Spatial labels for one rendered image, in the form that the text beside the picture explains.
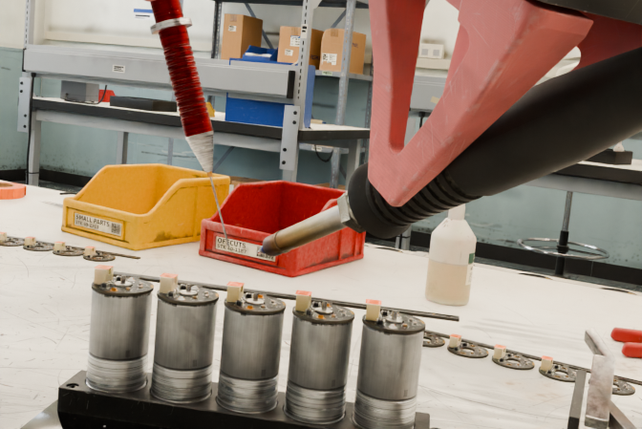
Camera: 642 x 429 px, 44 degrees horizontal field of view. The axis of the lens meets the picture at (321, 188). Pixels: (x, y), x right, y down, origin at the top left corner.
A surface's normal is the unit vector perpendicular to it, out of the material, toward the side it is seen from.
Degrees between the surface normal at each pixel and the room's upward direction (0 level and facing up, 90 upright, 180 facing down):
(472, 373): 0
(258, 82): 90
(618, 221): 90
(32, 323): 0
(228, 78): 90
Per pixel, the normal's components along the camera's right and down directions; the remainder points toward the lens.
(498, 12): -0.87, 0.28
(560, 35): 0.31, 0.85
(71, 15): -0.43, 0.07
